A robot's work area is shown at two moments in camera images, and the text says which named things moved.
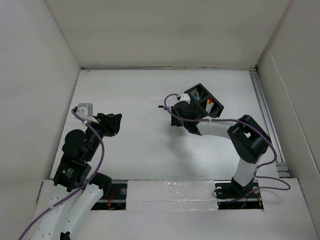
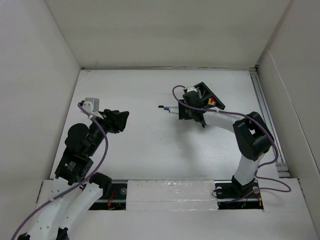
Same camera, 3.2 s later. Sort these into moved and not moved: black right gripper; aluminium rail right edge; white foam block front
Moved: black right gripper
Not moved: aluminium rail right edge; white foam block front
